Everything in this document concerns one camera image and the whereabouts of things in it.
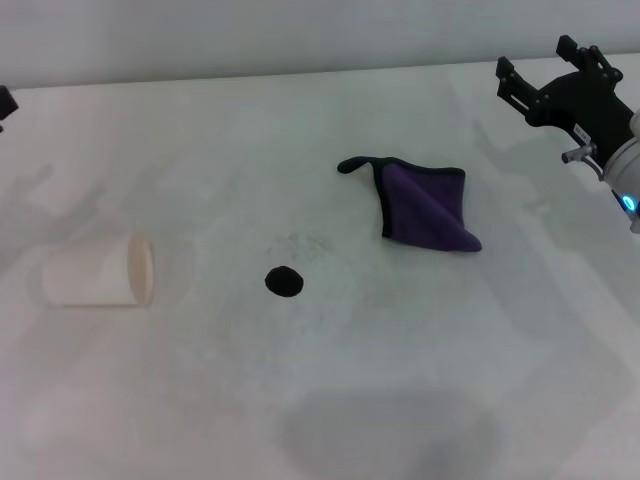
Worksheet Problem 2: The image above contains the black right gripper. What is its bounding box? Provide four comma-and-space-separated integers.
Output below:
495, 34, 640, 164

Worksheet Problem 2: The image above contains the purple rag with black trim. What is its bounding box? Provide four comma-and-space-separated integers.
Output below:
336, 155, 484, 254

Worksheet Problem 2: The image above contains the white paper cup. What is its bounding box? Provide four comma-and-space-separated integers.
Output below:
40, 230, 156, 309

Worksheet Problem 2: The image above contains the black water stain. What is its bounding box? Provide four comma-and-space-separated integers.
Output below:
263, 265, 305, 299

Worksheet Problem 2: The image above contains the grey cable with metal connector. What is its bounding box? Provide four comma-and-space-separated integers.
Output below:
560, 142, 609, 182

